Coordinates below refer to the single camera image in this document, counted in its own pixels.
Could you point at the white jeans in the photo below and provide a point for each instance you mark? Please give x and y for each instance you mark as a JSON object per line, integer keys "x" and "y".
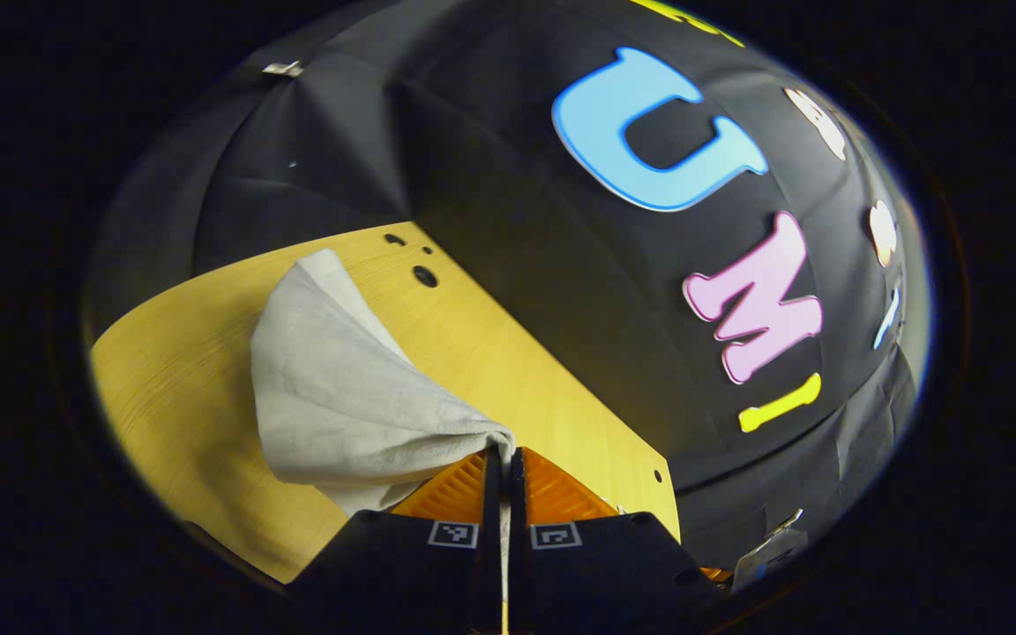
{"x": 340, "y": 397}

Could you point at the black backdrop cloth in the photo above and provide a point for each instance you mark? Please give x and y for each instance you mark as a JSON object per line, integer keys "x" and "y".
{"x": 517, "y": 220}

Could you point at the white cloth clip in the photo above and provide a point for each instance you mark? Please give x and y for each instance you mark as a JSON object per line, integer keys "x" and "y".
{"x": 283, "y": 68}

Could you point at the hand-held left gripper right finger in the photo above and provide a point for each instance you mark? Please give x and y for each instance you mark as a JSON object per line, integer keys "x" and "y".
{"x": 596, "y": 573}

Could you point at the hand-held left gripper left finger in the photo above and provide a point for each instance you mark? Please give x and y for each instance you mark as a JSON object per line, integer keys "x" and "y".
{"x": 411, "y": 573}

